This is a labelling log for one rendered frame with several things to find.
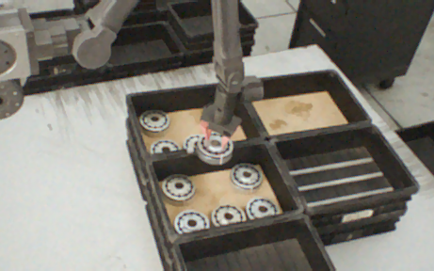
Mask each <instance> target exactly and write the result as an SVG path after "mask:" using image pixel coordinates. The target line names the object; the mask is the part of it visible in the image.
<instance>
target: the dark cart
mask: <svg viewBox="0 0 434 271"><path fill-rule="evenodd" d="M433 14H434V0H300V1H299V4H298V7H297V16H296V19H295V22H294V25H293V32H292V35H291V38H290V41H289V44H288V50H292V49H297V48H300V47H305V46H310V45H318V47H319V48H320V49H321V50H323V52H324V54H326V55H327V57H328V58H330V60H331V62H333V63H334V64H335V66H336V67H337V68H338V69H339V70H340V71H341V72H342V74H343V75H344V76H345V77H346V78H347V79H348V81H349V82H350V83H351V84H352V85H353V86H354V87H356V86H360V85H364V84H371V83H375V82H378V81H380V82H379V86H380V87H381V88H383V89H387V88H390V87H391V85H392V84H393V83H394V81H395V78H396V77H400V76H404V75H406V74H407V72H408V70H409V66H410V64H411V62H412V60H413V58H414V55H415V54H416V52H417V48H418V46H419V45H420V43H421V40H422V37H423V36H424V34H425V32H426V28H427V26H428V24H429V23H430V19H431V17H432V15H433Z"/></svg>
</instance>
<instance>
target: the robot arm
mask: <svg viewBox="0 0 434 271"><path fill-rule="evenodd" d="M138 2H139V0H102V1H101V2H100V3H99V4H98V5H97V6H96V7H94V8H91V9H90V10H88V13H87V14H86V15H85V16H84V17H79V18H76V19H74V18H70V19H60V20H56V21H51V22H46V21H45V19H35V20H30V17H29V15H28V13H27V10H26V8H18V10H19V13H20V15H21V18H22V22H23V24H24V28H25V31H26V42H27V48H28V53H29V59H30V65H31V74H40V69H39V62H38V61H42V60H46V59H51V58H52V57H53V56H55V55H61V54H66V53H68V49H69V50H70V51H71V53H73V54H74V56H75V59H76V60H77V62H79V64H80V65H81V66H84V67H86V68H89V69H94V68H98V67H100V66H103V65H104V64H105V62H106V61H107V60H108V59H109V58H110V54H111V49H110V45H111V43H112V42H113V41H114V39H115V38H116V35H117V33H118V32H119V30H120V29H121V26H122V24H123V22H124V21H125V20H126V19H127V16H128V15H129V14H130V13H131V10H133V9H134V7H135V6H136V5H137V3H138ZM212 15H213V24H214V32H215V48H214V52H215V56H213V62H214V71H215V72H216V79H217V80H218V82H219V83H220V84H218V85H217V93H216V97H215V101H214V104H213V105H209V106H208V108H207V109H206V110H205V111H204V112H203V113H202V115H201V116H200V121H201V124H200V128H201V130H202V131H203V134H204V136H205V138H206V141H207V142H208V139H209V138H210V136H211V134H212V131H214V132H216V133H217V134H219V135H223V137H222V144H221V149H223V148H224V147H225V145H226V143H227V142H228V141H229V139H230V138H232V136H233V134H234V133H235V131H236V130H237V128H238V127H239V126H240V124H241V123H242V119H241V118H238V117H236V116H234V115H233V110H234V105H235V102H236V100H237V101H238V103H239V104H248V103H253V102H258V101H261V100H262V99H263V82H262V81H261V80H260V79H259V78H258V77H257V76H256V75H245V63H244V62H243V61H242V48H241V45H240V39H239V26H238V12H237V0H212ZM202 120H203V121H202Z"/></svg>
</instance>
